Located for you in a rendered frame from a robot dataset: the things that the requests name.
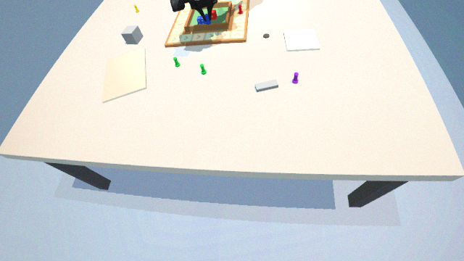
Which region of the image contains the green pawn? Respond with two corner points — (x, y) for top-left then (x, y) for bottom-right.
(200, 64), (207, 75)
(173, 57), (181, 67)

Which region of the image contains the purple pawn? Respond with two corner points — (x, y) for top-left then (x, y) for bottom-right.
(292, 72), (299, 83)

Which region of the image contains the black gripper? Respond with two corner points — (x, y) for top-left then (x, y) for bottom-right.
(170, 0), (218, 22)

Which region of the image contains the blue pawn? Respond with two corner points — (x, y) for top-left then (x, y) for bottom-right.
(205, 14), (211, 25)

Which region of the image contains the blue die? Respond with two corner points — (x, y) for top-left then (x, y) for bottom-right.
(196, 16), (206, 25)

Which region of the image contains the red die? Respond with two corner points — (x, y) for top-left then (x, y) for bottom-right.
(211, 9), (217, 20)

